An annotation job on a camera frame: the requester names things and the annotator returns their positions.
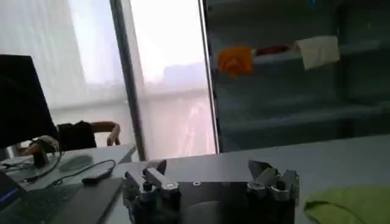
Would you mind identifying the black headphones with pale earcup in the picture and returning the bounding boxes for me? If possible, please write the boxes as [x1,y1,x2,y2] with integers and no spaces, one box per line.
[18,135,61,169]

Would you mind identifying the dark window mullion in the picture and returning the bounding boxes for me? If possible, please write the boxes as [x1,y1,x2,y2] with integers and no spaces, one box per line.
[108,0,148,161]

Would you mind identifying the lime green shirt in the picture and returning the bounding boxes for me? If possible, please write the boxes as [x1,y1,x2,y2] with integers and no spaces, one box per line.
[301,186,390,224]

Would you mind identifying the grey metal shelf with cloths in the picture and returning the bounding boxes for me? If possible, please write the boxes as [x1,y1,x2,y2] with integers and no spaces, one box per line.
[201,0,390,153]

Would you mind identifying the black thin cable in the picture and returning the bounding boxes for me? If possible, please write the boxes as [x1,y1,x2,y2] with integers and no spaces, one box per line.
[20,151,64,184]

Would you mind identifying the small white desk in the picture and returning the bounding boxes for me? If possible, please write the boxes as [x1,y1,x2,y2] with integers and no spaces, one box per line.
[0,143,138,192]

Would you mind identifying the black cable with dongle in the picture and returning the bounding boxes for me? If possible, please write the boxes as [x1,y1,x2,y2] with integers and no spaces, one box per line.
[48,159,116,187]

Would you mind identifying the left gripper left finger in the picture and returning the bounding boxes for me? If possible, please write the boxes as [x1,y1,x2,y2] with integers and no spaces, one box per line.
[123,159,181,201]

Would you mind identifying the grey oval mouse pad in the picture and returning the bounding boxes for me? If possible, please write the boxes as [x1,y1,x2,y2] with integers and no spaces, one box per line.
[58,155,94,173]

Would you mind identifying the dark grey laptop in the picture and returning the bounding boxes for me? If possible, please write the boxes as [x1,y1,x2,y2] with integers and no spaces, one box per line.
[0,172,124,224]

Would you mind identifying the black computer monitor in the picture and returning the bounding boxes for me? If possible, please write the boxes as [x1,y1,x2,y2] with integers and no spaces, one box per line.
[0,54,59,150]

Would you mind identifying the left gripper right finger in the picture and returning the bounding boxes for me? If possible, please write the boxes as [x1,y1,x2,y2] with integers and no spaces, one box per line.
[246,159,301,202]

